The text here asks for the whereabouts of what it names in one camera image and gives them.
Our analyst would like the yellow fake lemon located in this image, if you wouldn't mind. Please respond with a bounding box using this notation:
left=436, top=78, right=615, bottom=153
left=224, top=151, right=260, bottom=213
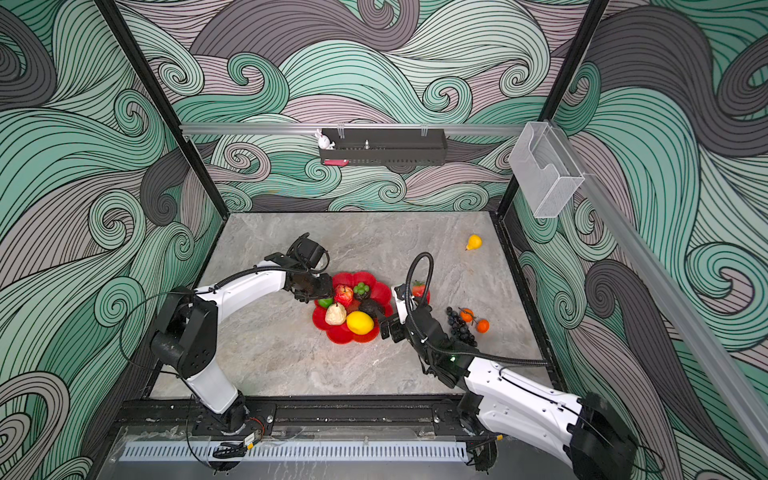
left=346, top=311, right=375, bottom=336

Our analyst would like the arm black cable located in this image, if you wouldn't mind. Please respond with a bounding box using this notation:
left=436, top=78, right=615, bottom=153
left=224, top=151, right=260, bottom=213
left=118, top=248, right=331, bottom=379
left=404, top=251, right=550, bottom=368

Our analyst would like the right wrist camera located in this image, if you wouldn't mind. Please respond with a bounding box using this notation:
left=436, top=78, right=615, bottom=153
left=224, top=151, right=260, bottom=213
left=392, top=283, right=413, bottom=324

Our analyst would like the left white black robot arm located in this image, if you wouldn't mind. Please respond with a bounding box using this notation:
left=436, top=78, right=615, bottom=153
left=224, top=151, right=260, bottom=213
left=149, top=233, right=333, bottom=425

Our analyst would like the small yellow fake pear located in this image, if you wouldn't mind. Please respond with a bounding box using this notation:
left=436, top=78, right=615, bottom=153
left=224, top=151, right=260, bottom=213
left=466, top=235, right=483, bottom=251

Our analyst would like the clear acrylic wall holder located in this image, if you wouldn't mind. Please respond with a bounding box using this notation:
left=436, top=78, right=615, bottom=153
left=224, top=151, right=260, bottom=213
left=508, top=121, right=584, bottom=219

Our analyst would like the dark fake grape bunch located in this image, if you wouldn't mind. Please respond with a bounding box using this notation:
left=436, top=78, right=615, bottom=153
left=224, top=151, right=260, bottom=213
left=446, top=307, right=477, bottom=347

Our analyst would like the black wall shelf tray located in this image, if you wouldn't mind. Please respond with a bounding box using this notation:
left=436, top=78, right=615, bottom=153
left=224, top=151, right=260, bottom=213
left=318, top=127, right=448, bottom=169

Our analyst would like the white perforated cable duct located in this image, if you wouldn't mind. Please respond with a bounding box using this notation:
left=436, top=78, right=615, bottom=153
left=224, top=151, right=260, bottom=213
left=118, top=440, right=468, bottom=463

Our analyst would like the small white rabbit figurine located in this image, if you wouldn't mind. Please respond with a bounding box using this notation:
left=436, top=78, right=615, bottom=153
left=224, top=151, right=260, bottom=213
left=314, top=129, right=335, bottom=150

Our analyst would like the red fake strawberry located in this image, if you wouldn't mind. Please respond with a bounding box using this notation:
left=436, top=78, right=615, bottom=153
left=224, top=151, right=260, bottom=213
left=411, top=280, right=430, bottom=303

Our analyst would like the red fake apple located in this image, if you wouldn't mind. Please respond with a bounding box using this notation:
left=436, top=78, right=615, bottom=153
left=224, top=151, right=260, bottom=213
left=334, top=284, right=355, bottom=308

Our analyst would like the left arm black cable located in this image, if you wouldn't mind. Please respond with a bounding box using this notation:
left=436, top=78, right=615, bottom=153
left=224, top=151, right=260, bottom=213
left=118, top=248, right=331, bottom=379

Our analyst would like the beige fake pear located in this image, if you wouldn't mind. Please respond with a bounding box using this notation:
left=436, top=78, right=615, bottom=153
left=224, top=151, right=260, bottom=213
left=324, top=302, right=347, bottom=326

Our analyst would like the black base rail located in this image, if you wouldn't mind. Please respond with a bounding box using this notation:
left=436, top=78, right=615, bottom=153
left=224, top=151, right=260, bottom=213
left=115, top=394, right=483, bottom=438

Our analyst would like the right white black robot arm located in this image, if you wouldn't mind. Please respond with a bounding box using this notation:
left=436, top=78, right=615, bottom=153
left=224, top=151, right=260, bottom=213
left=377, top=303, right=639, bottom=479

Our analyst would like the orange fake tangerine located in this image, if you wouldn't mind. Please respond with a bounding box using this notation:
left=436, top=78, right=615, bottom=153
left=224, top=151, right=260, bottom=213
left=459, top=308, right=475, bottom=323
left=476, top=319, right=490, bottom=333

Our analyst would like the red flower-shaped fruit bowl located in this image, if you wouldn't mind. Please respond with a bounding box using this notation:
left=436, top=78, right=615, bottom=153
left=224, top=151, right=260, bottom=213
left=312, top=271, right=393, bottom=345

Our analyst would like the dark fake avocado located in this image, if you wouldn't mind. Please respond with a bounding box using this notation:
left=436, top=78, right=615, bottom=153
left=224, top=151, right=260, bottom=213
left=358, top=298, right=387, bottom=321

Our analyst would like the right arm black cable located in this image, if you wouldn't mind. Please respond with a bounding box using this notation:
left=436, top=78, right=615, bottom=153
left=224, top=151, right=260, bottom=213
left=404, top=251, right=550, bottom=368

